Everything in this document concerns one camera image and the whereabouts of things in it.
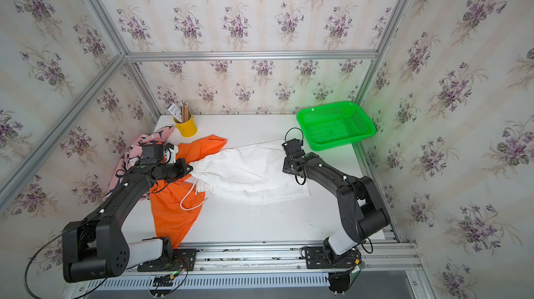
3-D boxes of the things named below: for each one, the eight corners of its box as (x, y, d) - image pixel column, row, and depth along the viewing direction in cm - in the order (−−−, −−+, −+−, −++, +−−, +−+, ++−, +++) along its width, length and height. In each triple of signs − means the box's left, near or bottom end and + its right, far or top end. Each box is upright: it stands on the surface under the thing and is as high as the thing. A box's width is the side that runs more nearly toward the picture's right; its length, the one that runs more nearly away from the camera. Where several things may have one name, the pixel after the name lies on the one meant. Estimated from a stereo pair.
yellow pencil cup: (179, 139, 111) (173, 127, 104) (180, 129, 115) (174, 117, 108) (196, 136, 112) (192, 124, 105) (197, 127, 117) (192, 115, 109)
